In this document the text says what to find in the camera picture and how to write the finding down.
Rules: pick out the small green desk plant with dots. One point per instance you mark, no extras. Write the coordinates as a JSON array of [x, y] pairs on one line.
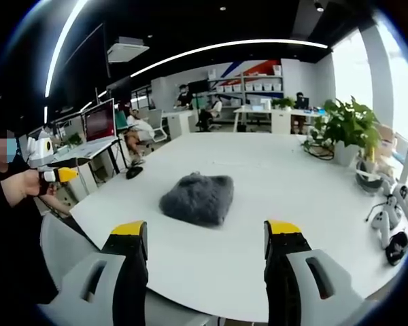
[[75, 139]]

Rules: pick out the person's left hand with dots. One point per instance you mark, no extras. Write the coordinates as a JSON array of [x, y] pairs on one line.
[[32, 183]]

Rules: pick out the green plant in white pot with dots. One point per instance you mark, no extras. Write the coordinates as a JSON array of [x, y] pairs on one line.
[[350, 129]]

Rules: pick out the white mesh office chair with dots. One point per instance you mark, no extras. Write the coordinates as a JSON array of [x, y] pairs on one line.
[[158, 124]]

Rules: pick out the curved ceiling light strip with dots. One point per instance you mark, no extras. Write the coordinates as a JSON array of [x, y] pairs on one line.
[[224, 47], [63, 40]]

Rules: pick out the white monitor with red screen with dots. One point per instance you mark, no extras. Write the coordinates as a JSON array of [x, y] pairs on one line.
[[100, 122]]

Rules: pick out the white hand controller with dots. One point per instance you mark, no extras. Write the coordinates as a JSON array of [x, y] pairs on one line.
[[386, 214]]

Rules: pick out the person's torso in black shirt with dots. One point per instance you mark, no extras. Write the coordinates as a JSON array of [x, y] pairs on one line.
[[10, 244]]

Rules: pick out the small potted plant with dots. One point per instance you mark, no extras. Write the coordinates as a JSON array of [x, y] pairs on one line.
[[284, 102]]

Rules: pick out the grey office chair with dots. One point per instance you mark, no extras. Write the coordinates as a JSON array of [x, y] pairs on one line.
[[64, 244]]

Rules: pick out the ceiling air conditioner unit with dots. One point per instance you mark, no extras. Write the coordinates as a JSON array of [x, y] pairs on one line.
[[127, 49]]

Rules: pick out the white office desk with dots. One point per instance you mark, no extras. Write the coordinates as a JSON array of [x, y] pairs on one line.
[[88, 149]]

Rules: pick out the shelf with white boxes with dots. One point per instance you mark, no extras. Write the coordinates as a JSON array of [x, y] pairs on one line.
[[248, 83]]

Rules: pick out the black monitor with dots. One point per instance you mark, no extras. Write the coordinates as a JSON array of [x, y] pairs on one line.
[[198, 86]]

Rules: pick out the grey fluffy towel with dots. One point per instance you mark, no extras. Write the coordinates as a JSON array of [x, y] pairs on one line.
[[197, 200]]

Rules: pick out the white desk with plants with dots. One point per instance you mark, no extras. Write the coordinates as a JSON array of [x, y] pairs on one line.
[[275, 119]]

